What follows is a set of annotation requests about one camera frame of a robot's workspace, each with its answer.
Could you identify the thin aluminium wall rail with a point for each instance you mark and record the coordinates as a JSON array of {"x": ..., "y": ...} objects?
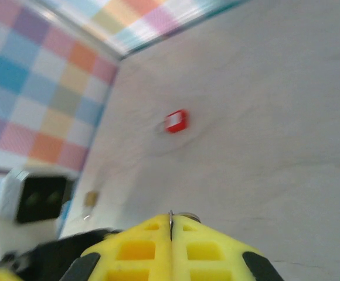
[{"x": 181, "y": 27}]

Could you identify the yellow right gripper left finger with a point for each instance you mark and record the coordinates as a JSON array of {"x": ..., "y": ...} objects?
[{"x": 135, "y": 251}]

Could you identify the brass padlock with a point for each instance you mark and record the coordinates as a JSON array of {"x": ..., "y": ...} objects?
[{"x": 91, "y": 198}]

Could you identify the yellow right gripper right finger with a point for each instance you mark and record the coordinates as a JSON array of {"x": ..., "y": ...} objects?
[{"x": 205, "y": 251}]

